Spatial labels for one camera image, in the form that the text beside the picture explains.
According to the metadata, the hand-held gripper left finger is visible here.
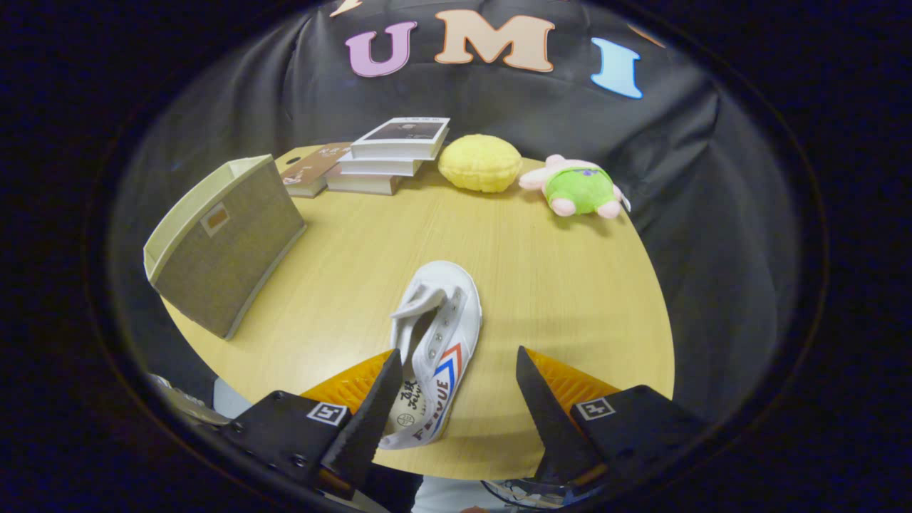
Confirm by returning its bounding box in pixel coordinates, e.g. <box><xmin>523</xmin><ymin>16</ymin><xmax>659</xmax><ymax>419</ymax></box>
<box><xmin>221</xmin><ymin>348</ymin><xmax>405</xmax><ymax>499</ymax></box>

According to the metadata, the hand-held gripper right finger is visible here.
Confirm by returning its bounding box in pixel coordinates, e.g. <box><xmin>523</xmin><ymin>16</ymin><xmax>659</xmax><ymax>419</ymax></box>
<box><xmin>514</xmin><ymin>346</ymin><xmax>710</xmax><ymax>492</ymax></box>

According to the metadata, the white striped canvas shoe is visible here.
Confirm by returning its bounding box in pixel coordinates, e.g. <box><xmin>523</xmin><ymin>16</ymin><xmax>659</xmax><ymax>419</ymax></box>
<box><xmin>378</xmin><ymin>260</ymin><xmax>484</xmax><ymax>451</ymax></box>

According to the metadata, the beige fabric storage box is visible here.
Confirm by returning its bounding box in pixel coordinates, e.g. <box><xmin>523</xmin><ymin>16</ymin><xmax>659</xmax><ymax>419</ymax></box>
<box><xmin>142</xmin><ymin>154</ymin><xmax>307</xmax><ymax>341</ymax></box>

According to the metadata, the person's light clothing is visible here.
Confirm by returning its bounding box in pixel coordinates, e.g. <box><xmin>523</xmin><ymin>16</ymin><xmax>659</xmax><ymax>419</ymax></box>
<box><xmin>410</xmin><ymin>476</ymin><xmax>499</xmax><ymax>513</ymax></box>

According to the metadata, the pink and green plush toy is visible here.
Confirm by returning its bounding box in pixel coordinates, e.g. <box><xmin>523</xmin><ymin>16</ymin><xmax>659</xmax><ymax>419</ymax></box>
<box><xmin>518</xmin><ymin>154</ymin><xmax>632</xmax><ymax>219</ymax></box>

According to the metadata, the thick white book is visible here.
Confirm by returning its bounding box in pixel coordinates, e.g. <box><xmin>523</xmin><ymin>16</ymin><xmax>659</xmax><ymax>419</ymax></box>
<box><xmin>324</xmin><ymin>167</ymin><xmax>403</xmax><ymax>197</ymax></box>
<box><xmin>337</xmin><ymin>150</ymin><xmax>428</xmax><ymax>177</ymax></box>

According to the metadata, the black backdrop cloth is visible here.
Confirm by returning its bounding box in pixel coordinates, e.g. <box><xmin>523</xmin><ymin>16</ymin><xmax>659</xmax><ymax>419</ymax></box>
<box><xmin>107</xmin><ymin>0</ymin><xmax>806</xmax><ymax>428</ymax></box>

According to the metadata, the brown cover book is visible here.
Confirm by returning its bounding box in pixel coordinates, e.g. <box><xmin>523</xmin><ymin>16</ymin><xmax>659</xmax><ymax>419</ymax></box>
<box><xmin>274</xmin><ymin>141</ymin><xmax>353</xmax><ymax>199</ymax></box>

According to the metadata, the yellow round plush cushion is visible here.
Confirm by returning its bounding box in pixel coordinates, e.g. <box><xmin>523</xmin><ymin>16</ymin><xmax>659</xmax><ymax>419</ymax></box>
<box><xmin>437</xmin><ymin>134</ymin><xmax>524</xmax><ymax>194</ymax></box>

